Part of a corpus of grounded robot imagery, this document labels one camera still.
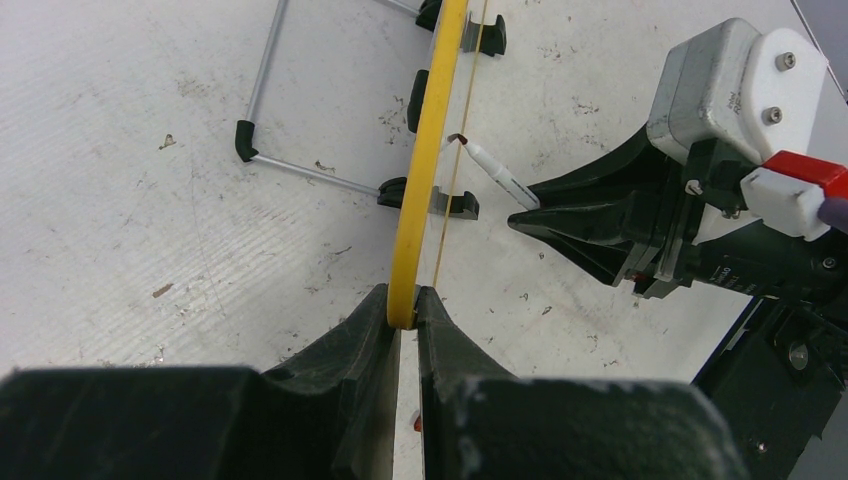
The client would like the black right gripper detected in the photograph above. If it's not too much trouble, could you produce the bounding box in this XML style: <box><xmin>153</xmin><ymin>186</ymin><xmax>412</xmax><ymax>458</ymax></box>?
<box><xmin>507</xmin><ymin>125</ymin><xmax>759</xmax><ymax>298</ymax></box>

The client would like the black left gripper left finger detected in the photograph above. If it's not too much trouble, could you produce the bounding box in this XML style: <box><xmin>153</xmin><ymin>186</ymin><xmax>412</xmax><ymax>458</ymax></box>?
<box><xmin>1</xmin><ymin>284</ymin><xmax>400</xmax><ymax>479</ymax></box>

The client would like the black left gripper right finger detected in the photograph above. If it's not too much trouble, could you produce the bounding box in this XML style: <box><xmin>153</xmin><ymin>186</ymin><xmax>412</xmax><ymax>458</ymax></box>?
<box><xmin>415</xmin><ymin>287</ymin><xmax>749</xmax><ymax>479</ymax></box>

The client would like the white red whiteboard marker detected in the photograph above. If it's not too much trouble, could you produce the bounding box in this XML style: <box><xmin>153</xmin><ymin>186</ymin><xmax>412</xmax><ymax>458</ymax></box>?
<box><xmin>442</xmin><ymin>133</ymin><xmax>541</xmax><ymax>211</ymax></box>

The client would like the yellow framed whiteboard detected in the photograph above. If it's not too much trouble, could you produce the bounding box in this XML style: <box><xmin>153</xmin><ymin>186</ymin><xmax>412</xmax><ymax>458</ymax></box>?
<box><xmin>387</xmin><ymin>1</ymin><xmax>491</xmax><ymax>330</ymax></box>

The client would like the black whiteboard stand foot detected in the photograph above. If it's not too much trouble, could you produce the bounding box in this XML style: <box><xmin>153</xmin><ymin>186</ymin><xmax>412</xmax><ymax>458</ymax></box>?
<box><xmin>415</xmin><ymin>0</ymin><xmax>507</xmax><ymax>57</ymax></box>
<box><xmin>377</xmin><ymin>177</ymin><xmax>480</xmax><ymax>221</ymax></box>

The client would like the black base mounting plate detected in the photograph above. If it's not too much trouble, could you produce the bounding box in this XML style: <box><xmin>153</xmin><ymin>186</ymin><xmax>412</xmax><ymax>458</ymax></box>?
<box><xmin>692</xmin><ymin>298</ymin><xmax>847</xmax><ymax>479</ymax></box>

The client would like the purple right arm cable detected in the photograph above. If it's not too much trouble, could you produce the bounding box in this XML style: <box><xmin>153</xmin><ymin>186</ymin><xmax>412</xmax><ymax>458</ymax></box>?
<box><xmin>816</xmin><ymin>197</ymin><xmax>848</xmax><ymax>234</ymax></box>

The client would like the silver wire whiteboard stand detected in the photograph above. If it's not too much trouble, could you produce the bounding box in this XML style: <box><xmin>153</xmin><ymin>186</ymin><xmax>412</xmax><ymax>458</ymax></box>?
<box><xmin>245</xmin><ymin>1</ymin><xmax>432</xmax><ymax>194</ymax></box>

